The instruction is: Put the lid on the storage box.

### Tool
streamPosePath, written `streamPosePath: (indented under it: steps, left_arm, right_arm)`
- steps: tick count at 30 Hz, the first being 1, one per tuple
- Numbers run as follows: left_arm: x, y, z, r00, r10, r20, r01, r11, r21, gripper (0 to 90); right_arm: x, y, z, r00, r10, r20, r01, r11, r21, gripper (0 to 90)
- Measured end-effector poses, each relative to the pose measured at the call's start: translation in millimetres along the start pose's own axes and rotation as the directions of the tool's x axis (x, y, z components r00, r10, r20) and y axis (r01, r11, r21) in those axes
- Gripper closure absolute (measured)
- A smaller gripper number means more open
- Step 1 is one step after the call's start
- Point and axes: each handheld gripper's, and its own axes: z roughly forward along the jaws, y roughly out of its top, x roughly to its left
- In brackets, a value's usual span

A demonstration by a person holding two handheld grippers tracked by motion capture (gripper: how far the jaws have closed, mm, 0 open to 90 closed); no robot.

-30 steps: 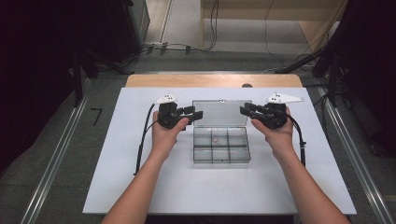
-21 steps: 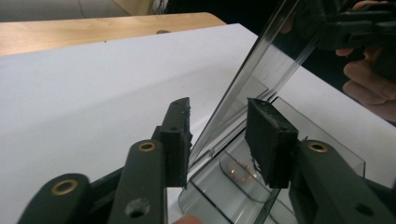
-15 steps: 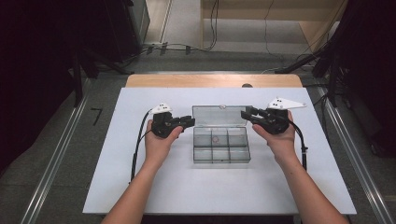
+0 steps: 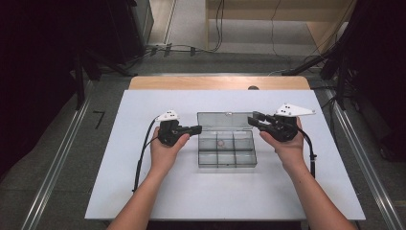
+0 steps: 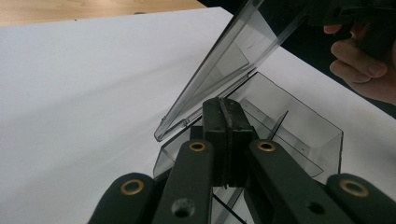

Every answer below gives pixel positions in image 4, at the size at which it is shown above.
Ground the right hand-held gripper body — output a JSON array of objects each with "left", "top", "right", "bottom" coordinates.
[{"left": 260, "top": 103, "right": 317, "bottom": 143}]

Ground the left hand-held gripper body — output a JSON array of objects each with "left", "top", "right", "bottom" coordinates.
[{"left": 155, "top": 109, "right": 192, "bottom": 148}]

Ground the clear grey plastic compartment box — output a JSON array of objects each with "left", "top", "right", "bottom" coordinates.
[{"left": 196, "top": 110, "right": 259, "bottom": 169}]

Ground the person's right hand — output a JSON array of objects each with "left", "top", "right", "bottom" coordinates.
[{"left": 259, "top": 117, "right": 306, "bottom": 167}]

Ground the person's left hand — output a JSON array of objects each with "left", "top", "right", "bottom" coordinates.
[{"left": 149, "top": 126, "right": 192, "bottom": 172}]

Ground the wooden table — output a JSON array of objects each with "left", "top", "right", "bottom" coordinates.
[{"left": 128, "top": 75, "right": 311, "bottom": 91}]

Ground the black metal stand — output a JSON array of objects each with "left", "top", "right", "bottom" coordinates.
[{"left": 282, "top": 0, "right": 363, "bottom": 111}]

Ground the wooden cabinet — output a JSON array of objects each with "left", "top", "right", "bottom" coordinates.
[{"left": 205, "top": 0, "right": 356, "bottom": 56}]

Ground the dark equipment cabinet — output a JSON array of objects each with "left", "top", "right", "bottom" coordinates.
[{"left": 104, "top": 0, "right": 155, "bottom": 65}]

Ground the right hand-held gripper black cable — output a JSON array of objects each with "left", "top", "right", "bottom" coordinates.
[{"left": 296, "top": 126, "right": 318, "bottom": 179}]

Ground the hand-held gripper black cable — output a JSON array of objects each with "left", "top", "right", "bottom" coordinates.
[
  {"left": 296, "top": 126, "right": 318, "bottom": 179},
  {"left": 131, "top": 115, "right": 161, "bottom": 194}
]

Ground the left hand-held gripper black cable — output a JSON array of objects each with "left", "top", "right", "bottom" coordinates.
[{"left": 131, "top": 115, "right": 161, "bottom": 194}]

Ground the black floor cable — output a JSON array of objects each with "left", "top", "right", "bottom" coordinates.
[{"left": 140, "top": 43, "right": 221, "bottom": 58}]

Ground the metal floor rail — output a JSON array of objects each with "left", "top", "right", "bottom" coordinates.
[
  {"left": 20, "top": 80, "right": 94, "bottom": 230},
  {"left": 321, "top": 88, "right": 406, "bottom": 230}
]

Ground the thin black hanging cable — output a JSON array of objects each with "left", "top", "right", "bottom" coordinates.
[{"left": 269, "top": 0, "right": 282, "bottom": 58}]

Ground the thick black hanging cable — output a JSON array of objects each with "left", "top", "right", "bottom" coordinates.
[{"left": 214, "top": 0, "right": 225, "bottom": 53}]

